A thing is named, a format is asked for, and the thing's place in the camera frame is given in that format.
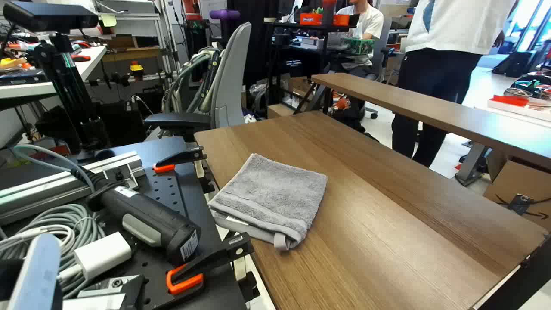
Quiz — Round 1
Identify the grey metal bench leg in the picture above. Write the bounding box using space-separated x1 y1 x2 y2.
455 141 495 189

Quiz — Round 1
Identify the black shelf rack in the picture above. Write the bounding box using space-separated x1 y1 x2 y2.
263 15 361 110

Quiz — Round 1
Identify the grey office chair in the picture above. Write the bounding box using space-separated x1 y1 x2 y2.
142 20 256 141

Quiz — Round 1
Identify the white desk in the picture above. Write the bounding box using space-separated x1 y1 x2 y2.
0 45 111 112

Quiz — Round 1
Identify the brown cardboard box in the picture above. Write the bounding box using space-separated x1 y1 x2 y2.
485 158 551 232

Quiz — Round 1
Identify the grey cable bundle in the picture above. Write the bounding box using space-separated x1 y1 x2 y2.
0 201 109 299

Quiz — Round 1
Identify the black camera tripod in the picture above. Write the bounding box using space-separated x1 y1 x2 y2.
27 31 113 155

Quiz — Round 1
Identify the black connector with wires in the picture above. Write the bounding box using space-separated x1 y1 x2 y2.
495 191 551 220

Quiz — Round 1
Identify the grey folded towel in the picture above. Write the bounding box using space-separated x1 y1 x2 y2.
207 151 330 253

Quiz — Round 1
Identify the black labelled box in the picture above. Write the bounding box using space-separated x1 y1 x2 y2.
63 272 149 310

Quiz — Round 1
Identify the black perforated mounting board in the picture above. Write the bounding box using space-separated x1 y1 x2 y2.
85 134 250 310

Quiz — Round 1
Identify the standing person white shirt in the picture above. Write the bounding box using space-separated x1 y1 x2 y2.
392 0 519 169

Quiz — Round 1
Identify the purple round object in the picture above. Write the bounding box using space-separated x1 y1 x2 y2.
209 7 244 24

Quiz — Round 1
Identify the black clamp orange trigger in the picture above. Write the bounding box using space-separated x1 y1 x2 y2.
164 231 256 298

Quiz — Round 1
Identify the white power adapter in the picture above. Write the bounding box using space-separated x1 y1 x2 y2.
73 231 137 282

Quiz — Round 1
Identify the black stereo camera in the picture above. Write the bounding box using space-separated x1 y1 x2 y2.
3 0 102 34

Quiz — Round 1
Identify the long wooden bench board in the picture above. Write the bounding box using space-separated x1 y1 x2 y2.
311 70 551 172

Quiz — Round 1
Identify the seated person white shirt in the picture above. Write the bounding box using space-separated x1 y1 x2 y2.
335 0 387 77

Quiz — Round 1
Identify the pale blue rounded panel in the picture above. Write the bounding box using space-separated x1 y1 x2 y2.
6 232 65 310

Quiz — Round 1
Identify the red flat tool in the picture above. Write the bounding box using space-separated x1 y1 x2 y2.
492 93 533 108

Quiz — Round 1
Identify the black clamp orange handle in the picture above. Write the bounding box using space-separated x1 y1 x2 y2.
152 146 209 177

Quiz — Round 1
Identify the black grey handheld device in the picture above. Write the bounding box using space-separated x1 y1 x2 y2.
99 184 204 267

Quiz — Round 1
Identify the aluminium extrusion rail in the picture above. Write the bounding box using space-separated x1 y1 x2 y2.
0 150 147 225

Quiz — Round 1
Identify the orange storage bin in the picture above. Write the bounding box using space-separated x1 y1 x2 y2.
297 10 354 29

